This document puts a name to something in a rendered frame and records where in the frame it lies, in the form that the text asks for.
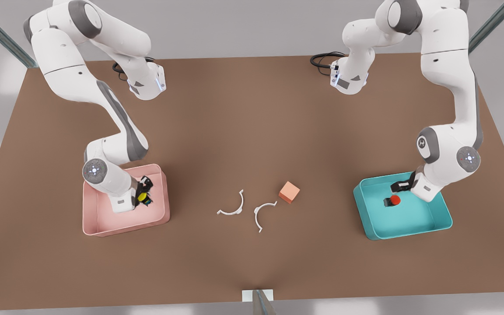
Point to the pink storage box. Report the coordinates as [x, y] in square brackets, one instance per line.
[125, 218]

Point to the red button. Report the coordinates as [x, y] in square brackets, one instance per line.
[394, 201]

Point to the yellow button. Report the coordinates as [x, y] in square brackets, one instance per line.
[142, 197]

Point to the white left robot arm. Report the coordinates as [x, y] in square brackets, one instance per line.
[449, 87]

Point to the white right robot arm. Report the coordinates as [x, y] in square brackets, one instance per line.
[112, 113]

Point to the white curved clip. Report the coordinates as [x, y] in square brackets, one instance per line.
[263, 214]
[233, 205]

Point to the orange cube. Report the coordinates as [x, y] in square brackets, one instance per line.
[289, 192]

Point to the blue storage box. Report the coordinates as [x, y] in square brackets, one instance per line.
[405, 214]

